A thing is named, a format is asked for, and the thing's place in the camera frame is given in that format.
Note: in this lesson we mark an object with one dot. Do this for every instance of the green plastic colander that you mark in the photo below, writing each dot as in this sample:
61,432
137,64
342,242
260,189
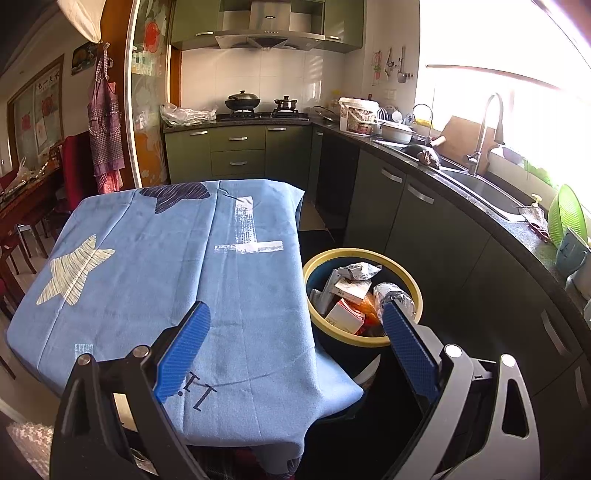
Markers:
568,217

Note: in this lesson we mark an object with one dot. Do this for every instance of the red upholstered wooden chair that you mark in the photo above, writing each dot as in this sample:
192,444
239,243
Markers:
78,166

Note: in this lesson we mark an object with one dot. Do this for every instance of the checkered apron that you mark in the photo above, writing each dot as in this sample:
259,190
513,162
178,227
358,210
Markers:
106,129

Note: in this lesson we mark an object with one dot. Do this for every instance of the blue mug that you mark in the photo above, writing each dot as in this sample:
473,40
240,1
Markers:
572,254

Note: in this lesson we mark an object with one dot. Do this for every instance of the framed wall poster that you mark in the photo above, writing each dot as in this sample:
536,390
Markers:
41,110

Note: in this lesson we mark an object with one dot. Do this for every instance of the steel range hood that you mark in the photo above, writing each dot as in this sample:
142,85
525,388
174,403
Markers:
268,41

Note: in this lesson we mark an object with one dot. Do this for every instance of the hanging kitchen utensils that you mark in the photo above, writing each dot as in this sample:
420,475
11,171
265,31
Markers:
399,64

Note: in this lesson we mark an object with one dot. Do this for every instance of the small lidded cooking pot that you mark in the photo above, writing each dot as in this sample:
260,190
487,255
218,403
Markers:
285,105

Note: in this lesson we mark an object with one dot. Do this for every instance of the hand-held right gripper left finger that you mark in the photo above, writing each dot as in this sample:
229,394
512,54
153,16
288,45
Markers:
180,355

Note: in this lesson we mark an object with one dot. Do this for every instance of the clear plastic bag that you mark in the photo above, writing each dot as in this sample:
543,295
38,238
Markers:
184,115

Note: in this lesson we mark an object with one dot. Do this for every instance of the pink and white carton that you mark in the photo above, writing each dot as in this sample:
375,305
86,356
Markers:
344,316

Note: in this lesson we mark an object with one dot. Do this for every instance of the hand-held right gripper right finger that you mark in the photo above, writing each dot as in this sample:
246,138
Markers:
411,350

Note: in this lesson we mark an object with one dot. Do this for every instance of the white plastic bucket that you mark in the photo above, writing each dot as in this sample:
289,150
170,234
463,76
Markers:
358,117

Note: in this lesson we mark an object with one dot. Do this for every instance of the white snack wrapper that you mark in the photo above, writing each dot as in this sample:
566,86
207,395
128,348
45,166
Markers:
358,271

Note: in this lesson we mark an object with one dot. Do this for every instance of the dark pan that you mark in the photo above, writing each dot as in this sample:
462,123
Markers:
420,154

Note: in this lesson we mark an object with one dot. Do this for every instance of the glass pot lid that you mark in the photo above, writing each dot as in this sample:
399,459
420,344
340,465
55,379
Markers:
327,115

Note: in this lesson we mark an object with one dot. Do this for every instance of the crumpled clear plastic sheet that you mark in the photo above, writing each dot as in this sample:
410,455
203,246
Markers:
21,177

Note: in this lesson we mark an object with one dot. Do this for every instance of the wall clock picture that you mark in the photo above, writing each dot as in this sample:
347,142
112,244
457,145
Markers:
85,57

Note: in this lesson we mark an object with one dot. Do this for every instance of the wooden dining table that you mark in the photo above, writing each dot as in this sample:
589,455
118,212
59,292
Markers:
27,198

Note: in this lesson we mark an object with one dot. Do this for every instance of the red hanging ornament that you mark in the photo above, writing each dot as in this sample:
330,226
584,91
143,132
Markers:
377,69

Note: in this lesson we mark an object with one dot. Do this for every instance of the steel kitchen faucet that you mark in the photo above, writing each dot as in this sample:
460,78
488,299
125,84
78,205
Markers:
480,138

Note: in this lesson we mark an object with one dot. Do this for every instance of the green kitchen base cabinets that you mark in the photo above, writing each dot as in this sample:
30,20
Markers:
415,221

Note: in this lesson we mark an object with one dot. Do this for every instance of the yellow rimmed trash bin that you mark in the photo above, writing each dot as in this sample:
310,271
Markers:
355,341

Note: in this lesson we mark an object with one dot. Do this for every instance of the clear plastic water bottle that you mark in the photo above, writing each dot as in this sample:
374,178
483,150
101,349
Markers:
392,293

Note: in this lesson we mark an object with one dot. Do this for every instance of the beige illustrated carton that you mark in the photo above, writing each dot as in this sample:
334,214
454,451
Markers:
351,290

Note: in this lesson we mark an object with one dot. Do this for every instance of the black lidded wok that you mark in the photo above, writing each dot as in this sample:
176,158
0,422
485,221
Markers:
242,102

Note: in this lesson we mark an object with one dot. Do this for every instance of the wooden cutting board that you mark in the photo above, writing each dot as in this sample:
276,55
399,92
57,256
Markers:
461,138

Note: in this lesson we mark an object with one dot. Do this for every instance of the blue star print tablecloth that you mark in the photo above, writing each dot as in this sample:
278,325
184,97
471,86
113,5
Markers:
161,277

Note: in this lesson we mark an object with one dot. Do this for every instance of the gas stove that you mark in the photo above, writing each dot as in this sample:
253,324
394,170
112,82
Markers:
263,117

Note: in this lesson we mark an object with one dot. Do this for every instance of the sliding glass door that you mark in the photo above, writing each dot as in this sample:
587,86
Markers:
147,92

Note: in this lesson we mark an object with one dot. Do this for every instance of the white curtain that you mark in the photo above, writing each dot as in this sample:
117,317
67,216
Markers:
83,18

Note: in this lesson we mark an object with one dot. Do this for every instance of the steel kitchen sink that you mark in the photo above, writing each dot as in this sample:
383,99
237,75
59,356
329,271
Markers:
489,194

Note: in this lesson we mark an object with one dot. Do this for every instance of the white basin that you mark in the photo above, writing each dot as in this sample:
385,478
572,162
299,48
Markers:
397,133

